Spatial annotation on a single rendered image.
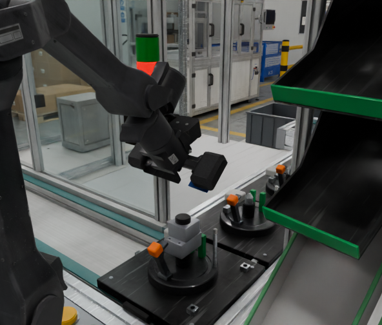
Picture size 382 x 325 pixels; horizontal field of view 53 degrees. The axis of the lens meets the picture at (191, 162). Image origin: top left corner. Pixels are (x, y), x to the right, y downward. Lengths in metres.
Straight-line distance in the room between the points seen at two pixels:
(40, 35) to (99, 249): 0.70
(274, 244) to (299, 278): 0.28
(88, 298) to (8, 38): 0.55
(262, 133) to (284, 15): 9.53
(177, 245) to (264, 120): 2.05
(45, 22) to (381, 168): 0.45
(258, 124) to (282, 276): 2.16
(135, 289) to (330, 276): 0.35
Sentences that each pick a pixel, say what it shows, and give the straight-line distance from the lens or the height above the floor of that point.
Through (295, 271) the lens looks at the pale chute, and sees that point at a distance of 0.63.
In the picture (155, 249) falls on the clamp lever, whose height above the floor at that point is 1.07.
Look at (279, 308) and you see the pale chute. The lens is 0.62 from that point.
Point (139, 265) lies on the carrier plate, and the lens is 0.81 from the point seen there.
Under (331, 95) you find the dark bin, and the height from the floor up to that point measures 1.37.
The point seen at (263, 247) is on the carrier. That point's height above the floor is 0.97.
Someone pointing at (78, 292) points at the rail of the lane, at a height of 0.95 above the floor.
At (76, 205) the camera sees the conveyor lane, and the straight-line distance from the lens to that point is 1.16.
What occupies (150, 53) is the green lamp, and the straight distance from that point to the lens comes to 0.83.
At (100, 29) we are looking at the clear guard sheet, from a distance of 1.01.
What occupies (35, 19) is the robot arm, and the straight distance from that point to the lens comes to 0.36.
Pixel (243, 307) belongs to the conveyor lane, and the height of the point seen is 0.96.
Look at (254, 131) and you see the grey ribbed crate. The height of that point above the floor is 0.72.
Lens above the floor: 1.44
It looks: 20 degrees down
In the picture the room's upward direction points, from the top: straight up
